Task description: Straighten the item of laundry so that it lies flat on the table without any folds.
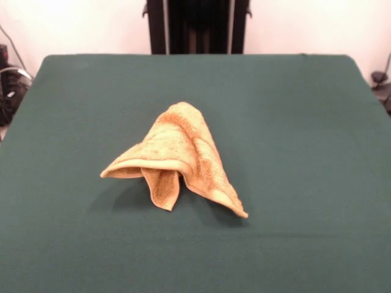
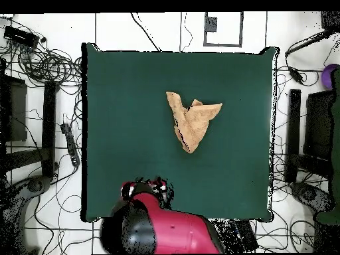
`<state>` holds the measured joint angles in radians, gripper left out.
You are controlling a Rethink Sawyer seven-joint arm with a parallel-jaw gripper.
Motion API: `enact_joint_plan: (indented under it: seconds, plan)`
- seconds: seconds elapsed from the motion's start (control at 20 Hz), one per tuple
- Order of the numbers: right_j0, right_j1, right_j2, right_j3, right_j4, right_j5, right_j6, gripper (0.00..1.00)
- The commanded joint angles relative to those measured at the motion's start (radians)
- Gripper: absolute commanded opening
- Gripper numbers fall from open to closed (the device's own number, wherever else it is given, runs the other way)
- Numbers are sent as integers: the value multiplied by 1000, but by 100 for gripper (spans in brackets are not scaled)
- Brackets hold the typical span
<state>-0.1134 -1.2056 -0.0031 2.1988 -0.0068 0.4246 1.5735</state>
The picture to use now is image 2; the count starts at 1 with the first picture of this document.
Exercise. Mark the tan terry towel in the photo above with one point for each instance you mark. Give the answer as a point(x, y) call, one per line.
point(194, 122)

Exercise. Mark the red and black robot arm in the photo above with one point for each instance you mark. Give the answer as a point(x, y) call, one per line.
point(180, 228)

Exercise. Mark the black flat box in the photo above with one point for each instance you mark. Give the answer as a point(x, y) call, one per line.
point(247, 235)

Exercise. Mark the dark flat panel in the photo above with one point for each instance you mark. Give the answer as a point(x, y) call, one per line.
point(318, 124)
point(16, 111)

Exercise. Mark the dark green tablecloth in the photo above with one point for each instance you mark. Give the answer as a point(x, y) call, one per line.
point(127, 132)

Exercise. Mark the black power strip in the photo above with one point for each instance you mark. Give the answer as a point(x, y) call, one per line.
point(70, 143)

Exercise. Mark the black upright beam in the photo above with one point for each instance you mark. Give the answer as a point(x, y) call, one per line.
point(293, 132)
point(49, 127)

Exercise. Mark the black power adapter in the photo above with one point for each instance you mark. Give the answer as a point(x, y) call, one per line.
point(296, 74)

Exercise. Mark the dark grey chair base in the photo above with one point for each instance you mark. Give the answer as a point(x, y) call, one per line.
point(34, 184)
point(308, 195)

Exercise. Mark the black rod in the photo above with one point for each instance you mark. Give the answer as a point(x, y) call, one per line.
point(305, 43)

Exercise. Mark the purple bowl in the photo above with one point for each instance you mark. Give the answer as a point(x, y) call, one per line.
point(327, 75)

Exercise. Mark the grey square floor frame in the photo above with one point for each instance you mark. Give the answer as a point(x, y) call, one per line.
point(241, 29)

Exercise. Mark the black network switch box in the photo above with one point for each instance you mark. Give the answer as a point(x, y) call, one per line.
point(21, 35)

